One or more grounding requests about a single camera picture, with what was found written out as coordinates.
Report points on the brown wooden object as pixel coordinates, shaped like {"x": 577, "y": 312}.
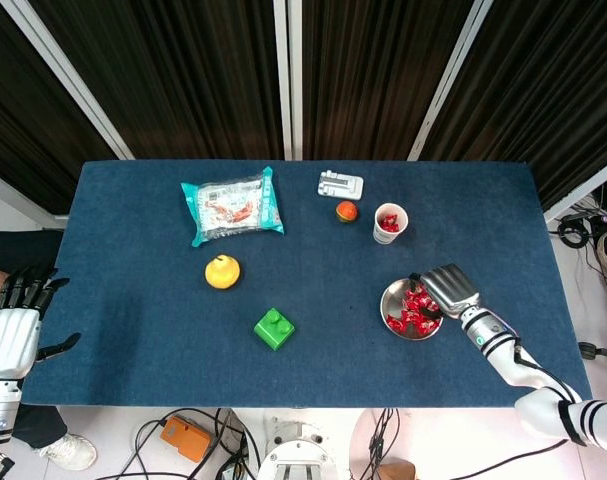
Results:
{"x": 398, "y": 471}

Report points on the white plastic clip device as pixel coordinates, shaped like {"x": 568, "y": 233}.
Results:
{"x": 340, "y": 186}

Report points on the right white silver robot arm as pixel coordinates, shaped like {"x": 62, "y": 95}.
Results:
{"x": 493, "y": 340}

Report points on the black stand leg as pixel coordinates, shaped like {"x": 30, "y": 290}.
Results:
{"x": 588, "y": 350}

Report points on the white metal frame beam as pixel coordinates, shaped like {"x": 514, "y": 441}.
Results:
{"x": 583, "y": 190}
{"x": 18, "y": 195}

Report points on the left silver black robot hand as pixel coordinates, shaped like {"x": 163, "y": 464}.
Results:
{"x": 8, "y": 340}

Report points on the orange control box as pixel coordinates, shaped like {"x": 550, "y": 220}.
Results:
{"x": 185, "y": 440}

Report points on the white paper cup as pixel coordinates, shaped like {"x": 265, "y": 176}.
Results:
{"x": 385, "y": 239}

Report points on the yellow toy pear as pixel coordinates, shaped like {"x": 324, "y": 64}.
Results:
{"x": 222, "y": 274}

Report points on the blue table cloth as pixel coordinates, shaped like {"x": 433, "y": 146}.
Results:
{"x": 308, "y": 280}

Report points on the green building block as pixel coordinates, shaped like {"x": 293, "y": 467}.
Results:
{"x": 273, "y": 332}

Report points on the person dark trousers leg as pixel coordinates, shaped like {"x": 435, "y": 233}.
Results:
{"x": 23, "y": 247}

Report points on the orange green toy ball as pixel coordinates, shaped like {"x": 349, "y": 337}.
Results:
{"x": 346, "y": 211}

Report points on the white grey robot base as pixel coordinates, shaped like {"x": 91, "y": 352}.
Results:
{"x": 295, "y": 450}

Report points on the dark brown pleated curtain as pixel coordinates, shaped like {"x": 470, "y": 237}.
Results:
{"x": 23, "y": 100}
{"x": 373, "y": 75}
{"x": 548, "y": 75}
{"x": 183, "y": 75}

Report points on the white metal frame post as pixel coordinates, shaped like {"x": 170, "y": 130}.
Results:
{"x": 67, "y": 75}
{"x": 283, "y": 75}
{"x": 452, "y": 75}

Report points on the round steel plate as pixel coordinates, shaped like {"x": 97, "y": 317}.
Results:
{"x": 393, "y": 300}

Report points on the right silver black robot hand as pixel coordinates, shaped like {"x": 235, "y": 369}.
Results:
{"x": 453, "y": 292}

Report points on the teal snack package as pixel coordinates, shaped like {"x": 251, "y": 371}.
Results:
{"x": 233, "y": 210}

